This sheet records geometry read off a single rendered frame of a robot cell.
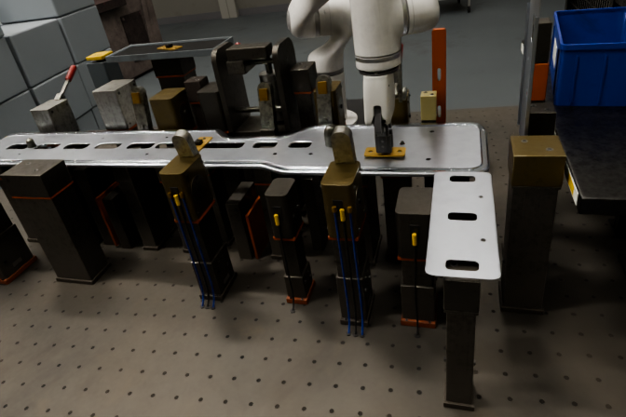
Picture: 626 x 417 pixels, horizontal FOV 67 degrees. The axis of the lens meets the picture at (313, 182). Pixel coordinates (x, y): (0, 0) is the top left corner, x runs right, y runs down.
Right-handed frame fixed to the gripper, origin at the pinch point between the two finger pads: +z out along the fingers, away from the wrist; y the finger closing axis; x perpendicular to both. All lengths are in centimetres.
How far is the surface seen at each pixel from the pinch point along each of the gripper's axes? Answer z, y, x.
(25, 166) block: 0, 12, -84
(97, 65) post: -11, -35, -95
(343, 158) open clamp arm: -2.5, 12.3, -5.7
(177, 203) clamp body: 4.9, 17.8, -40.4
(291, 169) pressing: 3.4, 6.3, -18.9
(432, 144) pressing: 3.2, -4.4, 9.4
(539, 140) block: -2.7, 6.0, 28.1
